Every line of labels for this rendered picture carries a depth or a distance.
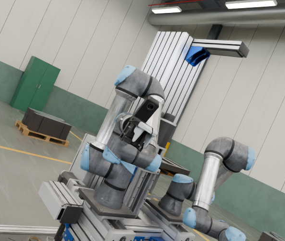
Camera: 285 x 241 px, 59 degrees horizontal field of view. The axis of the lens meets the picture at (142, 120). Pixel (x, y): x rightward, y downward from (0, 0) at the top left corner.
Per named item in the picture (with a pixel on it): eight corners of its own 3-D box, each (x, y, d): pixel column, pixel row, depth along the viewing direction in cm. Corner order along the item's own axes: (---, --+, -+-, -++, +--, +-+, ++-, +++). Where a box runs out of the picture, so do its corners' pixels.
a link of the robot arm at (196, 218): (214, 125, 127) (187, 223, 103) (234, 135, 127) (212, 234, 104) (204, 134, 137) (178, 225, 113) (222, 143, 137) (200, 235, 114)
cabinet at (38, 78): (12, 107, 887) (35, 56, 887) (9, 104, 923) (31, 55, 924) (39, 116, 953) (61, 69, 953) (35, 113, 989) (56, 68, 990)
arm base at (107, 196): (87, 191, 125) (96, 173, 126) (111, 195, 135) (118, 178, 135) (102, 207, 114) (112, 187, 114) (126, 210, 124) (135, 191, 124)
